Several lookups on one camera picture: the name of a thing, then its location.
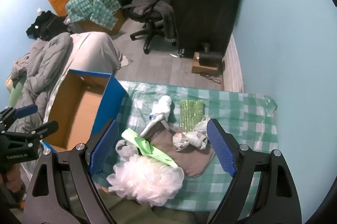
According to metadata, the white patterned sock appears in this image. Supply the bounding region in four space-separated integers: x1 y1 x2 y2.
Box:
172 116 211 152

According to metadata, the green checked cloth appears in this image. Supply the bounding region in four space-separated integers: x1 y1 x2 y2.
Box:
65 0 122 31

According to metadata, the striped cloth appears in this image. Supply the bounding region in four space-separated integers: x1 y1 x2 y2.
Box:
11 54 32 79

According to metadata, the small brown cardboard box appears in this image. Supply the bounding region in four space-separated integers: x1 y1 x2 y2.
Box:
191 52 224 74

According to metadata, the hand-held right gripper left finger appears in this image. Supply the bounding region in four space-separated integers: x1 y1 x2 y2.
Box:
22 119 119 224

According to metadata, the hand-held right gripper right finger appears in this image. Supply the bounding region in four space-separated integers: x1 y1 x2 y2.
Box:
207 119 302 224

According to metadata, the black cable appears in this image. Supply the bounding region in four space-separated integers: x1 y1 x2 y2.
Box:
203 72 224 85

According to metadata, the person's left hand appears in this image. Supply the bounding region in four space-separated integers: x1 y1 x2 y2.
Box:
0 161 27 210

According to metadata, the black hanging garment bag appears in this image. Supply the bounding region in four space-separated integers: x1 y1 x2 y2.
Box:
168 0 253 56

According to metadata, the green checked tablecloth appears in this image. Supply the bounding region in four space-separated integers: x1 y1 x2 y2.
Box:
100 80 279 214

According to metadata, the striped mattress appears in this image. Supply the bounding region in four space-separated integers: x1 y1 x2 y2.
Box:
223 34 245 93

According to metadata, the white mesh bath pouf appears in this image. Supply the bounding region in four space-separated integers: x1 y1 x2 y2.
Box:
107 154 185 207

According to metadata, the blue cardboard box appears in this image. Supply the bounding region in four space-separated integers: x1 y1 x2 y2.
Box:
42 69 129 153

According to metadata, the brown fleece slipper sock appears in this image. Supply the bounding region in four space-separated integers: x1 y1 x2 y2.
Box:
142 124 216 178

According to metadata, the grey puffer jacket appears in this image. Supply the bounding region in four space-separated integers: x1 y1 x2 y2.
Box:
11 32 73 135

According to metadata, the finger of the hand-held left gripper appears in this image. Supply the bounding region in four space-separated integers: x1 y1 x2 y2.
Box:
0 104 39 123
0 121 59 147

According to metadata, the black backpack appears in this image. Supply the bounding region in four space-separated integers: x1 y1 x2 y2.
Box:
129 0 177 45

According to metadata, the light green cloth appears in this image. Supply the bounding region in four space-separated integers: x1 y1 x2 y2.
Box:
122 129 178 168

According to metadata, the black office chair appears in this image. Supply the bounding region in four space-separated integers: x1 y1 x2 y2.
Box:
107 0 177 54

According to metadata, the black device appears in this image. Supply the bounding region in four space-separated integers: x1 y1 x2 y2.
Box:
199 42 223 66

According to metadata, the large brown cardboard box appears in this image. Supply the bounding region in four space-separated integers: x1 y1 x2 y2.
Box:
79 9 127 35

